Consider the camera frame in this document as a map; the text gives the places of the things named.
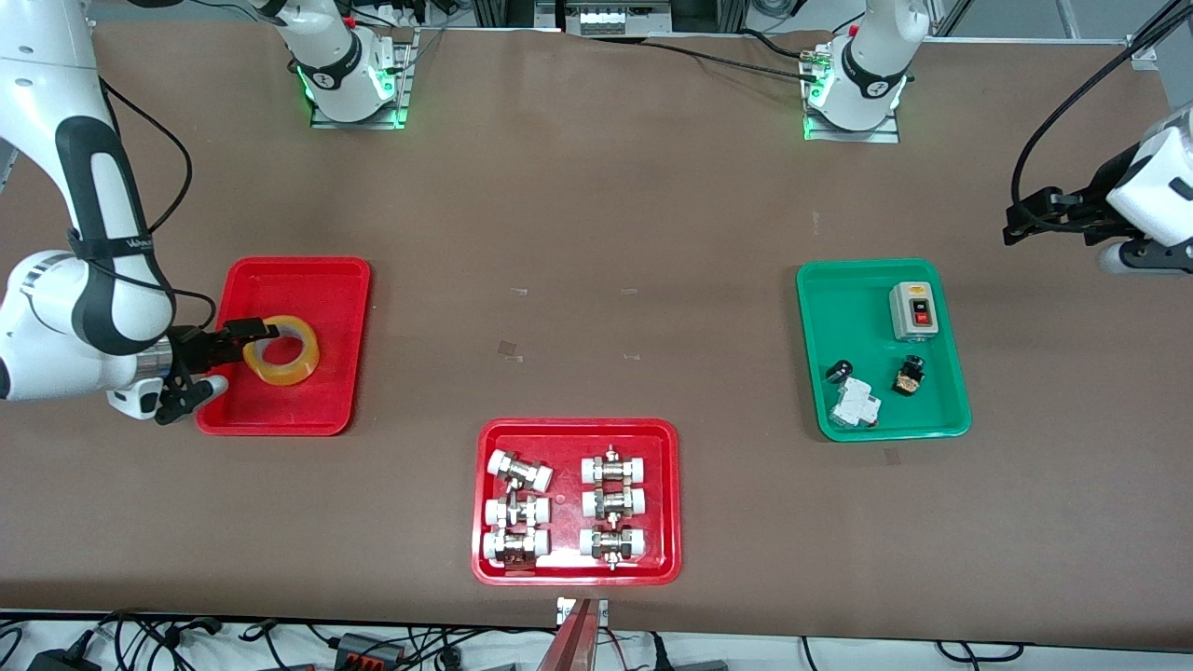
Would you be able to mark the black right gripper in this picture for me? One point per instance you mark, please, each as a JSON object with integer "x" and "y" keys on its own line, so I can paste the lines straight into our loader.
{"x": 190, "y": 346}

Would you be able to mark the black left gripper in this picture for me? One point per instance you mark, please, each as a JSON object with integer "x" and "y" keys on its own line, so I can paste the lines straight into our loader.
{"x": 1096, "y": 198}

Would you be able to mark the yellow tape roll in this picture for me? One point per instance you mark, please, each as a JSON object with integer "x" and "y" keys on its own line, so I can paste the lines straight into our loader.
{"x": 280, "y": 371}

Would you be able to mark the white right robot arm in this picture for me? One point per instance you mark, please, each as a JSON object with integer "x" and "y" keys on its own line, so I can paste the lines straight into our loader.
{"x": 56, "y": 345}

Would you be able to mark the empty red plastic tray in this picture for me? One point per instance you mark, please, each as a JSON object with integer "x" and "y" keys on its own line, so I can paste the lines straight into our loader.
{"x": 308, "y": 410}

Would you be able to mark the green plastic tray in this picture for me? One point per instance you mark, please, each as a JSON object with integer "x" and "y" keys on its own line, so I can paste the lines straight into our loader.
{"x": 941, "y": 410}

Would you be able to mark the red tray holding fittings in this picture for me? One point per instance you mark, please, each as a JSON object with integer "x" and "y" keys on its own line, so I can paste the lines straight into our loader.
{"x": 569, "y": 503}

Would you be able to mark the black and gold component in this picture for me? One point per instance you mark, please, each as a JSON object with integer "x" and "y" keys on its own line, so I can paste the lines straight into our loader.
{"x": 910, "y": 377}

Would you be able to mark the small black cylinder part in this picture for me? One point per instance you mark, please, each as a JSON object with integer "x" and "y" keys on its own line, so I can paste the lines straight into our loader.
{"x": 840, "y": 370}

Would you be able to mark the white circuit breaker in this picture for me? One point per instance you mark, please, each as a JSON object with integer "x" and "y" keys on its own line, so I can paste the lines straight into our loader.
{"x": 857, "y": 403}

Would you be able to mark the metal fitting with white caps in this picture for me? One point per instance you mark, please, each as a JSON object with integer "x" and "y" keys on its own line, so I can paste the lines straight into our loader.
{"x": 515, "y": 545}
{"x": 517, "y": 512}
{"x": 612, "y": 543}
{"x": 614, "y": 468}
{"x": 519, "y": 471}
{"x": 614, "y": 503}

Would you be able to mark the black box with orange connectors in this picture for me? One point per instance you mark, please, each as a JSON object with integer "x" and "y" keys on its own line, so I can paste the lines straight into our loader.
{"x": 368, "y": 650}

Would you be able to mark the black power adapter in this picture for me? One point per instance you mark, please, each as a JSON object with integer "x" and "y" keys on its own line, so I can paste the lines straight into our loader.
{"x": 61, "y": 660}

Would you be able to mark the red aluminium profile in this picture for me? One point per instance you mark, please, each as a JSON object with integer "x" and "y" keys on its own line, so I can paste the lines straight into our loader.
{"x": 570, "y": 643}

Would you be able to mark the white power strip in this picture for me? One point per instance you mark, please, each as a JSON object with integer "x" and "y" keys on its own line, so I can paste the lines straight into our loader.
{"x": 620, "y": 20}

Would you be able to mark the grey push-button switch box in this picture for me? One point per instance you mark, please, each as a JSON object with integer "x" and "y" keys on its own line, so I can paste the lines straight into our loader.
{"x": 913, "y": 310}

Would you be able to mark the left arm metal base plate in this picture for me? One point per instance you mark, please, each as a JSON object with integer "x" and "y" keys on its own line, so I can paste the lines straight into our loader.
{"x": 885, "y": 135}

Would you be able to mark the aluminium frame profile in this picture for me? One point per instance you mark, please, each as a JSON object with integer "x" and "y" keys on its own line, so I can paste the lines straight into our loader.
{"x": 1151, "y": 42}

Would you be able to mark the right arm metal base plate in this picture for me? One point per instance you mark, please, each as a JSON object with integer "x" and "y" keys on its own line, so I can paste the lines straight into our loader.
{"x": 403, "y": 93}

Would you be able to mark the white bracket with label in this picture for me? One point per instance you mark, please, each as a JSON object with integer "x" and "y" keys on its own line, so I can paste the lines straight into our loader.
{"x": 601, "y": 610}

